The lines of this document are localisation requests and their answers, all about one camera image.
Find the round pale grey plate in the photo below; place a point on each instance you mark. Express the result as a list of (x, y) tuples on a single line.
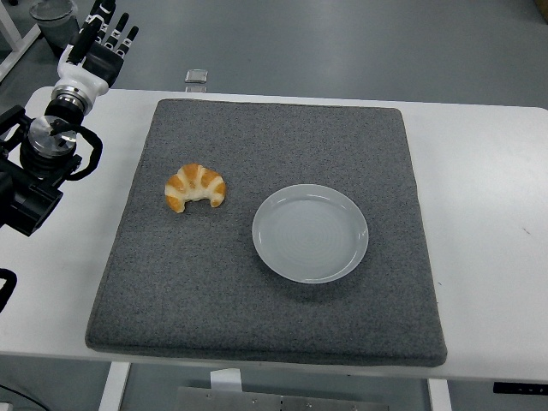
[(308, 235)]

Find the croissant bread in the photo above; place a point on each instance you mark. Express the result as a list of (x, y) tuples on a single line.
[(192, 180)]

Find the small metal floor plate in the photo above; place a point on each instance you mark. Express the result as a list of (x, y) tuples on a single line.
[(197, 76)]

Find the grey metal plate with screws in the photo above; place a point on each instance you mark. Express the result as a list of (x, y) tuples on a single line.
[(278, 402)]

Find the white furniture frame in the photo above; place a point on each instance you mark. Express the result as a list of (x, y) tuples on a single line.
[(13, 43)]

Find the white table leg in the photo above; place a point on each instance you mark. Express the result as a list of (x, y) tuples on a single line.
[(439, 396), (113, 387)]

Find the black table control panel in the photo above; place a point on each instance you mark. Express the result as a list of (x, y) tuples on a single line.
[(520, 388)]

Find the grey round bin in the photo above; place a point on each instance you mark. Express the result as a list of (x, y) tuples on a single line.
[(55, 25)]

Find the grey felt mat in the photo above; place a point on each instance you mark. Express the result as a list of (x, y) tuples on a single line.
[(214, 291)]

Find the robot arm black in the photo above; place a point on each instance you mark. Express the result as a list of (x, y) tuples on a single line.
[(34, 201)]

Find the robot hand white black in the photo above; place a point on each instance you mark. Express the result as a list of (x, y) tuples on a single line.
[(81, 77)]

